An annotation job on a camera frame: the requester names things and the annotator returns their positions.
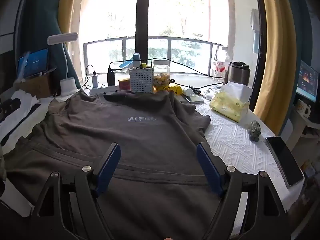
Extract steel thermos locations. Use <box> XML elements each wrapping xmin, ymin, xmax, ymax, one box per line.
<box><xmin>224</xmin><ymin>62</ymin><xmax>250</xmax><ymax>87</ymax></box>

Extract white power strip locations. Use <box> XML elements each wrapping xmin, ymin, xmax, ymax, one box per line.
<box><xmin>89</xmin><ymin>84</ymin><xmax>118</xmax><ymax>94</ymax></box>

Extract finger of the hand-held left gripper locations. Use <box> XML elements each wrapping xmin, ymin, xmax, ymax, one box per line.
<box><xmin>0</xmin><ymin>98</ymin><xmax>22</xmax><ymax>120</ymax></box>

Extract clear plastic wrap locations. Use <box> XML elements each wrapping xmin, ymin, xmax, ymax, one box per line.
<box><xmin>19</xmin><ymin>52</ymin><xmax>30</xmax><ymax>73</ymax></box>

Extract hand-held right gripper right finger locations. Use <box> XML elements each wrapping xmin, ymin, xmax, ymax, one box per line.
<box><xmin>196</xmin><ymin>142</ymin><xmax>292</xmax><ymax>240</ymax></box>

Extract black smartphone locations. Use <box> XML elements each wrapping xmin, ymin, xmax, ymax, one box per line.
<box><xmin>265</xmin><ymin>136</ymin><xmax>304</xmax><ymax>188</ymax></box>

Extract tablet with blue screen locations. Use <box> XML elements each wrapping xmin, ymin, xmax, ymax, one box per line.
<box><xmin>17</xmin><ymin>48</ymin><xmax>49</xmax><ymax>78</ymax></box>

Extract yellow curtain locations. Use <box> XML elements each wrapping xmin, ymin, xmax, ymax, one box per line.
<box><xmin>59</xmin><ymin>0</ymin><xmax>83</xmax><ymax>85</ymax></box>
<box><xmin>254</xmin><ymin>0</ymin><xmax>297</xmax><ymax>135</ymax></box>

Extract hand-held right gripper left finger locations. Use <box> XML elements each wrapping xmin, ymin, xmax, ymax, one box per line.
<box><xmin>26</xmin><ymin>142</ymin><xmax>122</xmax><ymax>240</ymax></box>

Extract balcony railing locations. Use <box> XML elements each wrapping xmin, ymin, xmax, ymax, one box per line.
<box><xmin>83</xmin><ymin>36</ymin><xmax>224</xmax><ymax>74</ymax></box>

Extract dark flat case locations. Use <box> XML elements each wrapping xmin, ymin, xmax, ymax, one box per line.
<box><xmin>186</xmin><ymin>95</ymin><xmax>205</xmax><ymax>104</ymax></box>

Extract white desk lamp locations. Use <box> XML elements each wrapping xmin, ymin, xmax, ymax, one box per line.
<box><xmin>47</xmin><ymin>32</ymin><xmax>82</xmax><ymax>97</ymax></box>

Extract yellow tissue pack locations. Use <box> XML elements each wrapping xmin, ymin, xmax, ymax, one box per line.
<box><xmin>209</xmin><ymin>82</ymin><xmax>253</xmax><ymax>122</ymax></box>

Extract clear snack jar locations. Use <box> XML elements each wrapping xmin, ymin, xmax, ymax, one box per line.
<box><xmin>153</xmin><ymin>60</ymin><xmax>170</xmax><ymax>90</ymax></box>

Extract white textured tablecloth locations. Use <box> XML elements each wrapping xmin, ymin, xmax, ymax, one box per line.
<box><xmin>0</xmin><ymin>85</ymin><xmax>304</xmax><ymax>238</ymax></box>

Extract red label water bottle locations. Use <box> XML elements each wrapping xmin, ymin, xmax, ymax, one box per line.
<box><xmin>211</xmin><ymin>47</ymin><xmax>229</xmax><ymax>83</ymax></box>

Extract short black charger cable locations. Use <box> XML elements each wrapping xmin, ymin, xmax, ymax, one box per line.
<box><xmin>86</xmin><ymin>64</ymin><xmax>96</xmax><ymax>88</ymax></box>

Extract brown cardboard box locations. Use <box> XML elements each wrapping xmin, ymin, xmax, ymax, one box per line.
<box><xmin>15</xmin><ymin>74</ymin><xmax>53</xmax><ymax>98</ymax></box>

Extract dark grey t-shirt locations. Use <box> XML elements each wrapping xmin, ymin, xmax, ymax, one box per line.
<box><xmin>4</xmin><ymin>90</ymin><xmax>234</xmax><ymax>240</ymax></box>

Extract blue face mask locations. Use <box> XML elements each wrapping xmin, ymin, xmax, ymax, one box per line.
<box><xmin>120</xmin><ymin>60</ymin><xmax>135</xmax><ymax>73</ymax></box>

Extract black strap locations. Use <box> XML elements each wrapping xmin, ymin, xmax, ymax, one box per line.
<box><xmin>0</xmin><ymin>104</ymin><xmax>42</xmax><ymax>140</ymax></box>

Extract white mug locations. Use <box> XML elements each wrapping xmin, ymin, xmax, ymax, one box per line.
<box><xmin>296</xmin><ymin>99</ymin><xmax>312</xmax><ymax>117</ymax></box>

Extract teal curtain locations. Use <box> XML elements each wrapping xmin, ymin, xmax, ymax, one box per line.
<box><xmin>21</xmin><ymin>0</ymin><xmax>82</xmax><ymax>89</ymax></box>

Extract white garment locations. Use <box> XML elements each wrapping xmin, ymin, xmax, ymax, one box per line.
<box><xmin>0</xmin><ymin>90</ymin><xmax>42</xmax><ymax>140</ymax></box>

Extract white perforated basket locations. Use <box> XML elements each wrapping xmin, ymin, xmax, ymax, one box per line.
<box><xmin>129</xmin><ymin>67</ymin><xmax>153</xmax><ymax>93</ymax></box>

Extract computer monitor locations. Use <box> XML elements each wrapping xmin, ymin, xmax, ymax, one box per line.
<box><xmin>296</xmin><ymin>60</ymin><xmax>320</xmax><ymax>103</ymax></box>

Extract dark window pillar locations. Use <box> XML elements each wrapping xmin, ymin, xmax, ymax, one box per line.
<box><xmin>135</xmin><ymin>0</ymin><xmax>150</xmax><ymax>63</ymax></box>

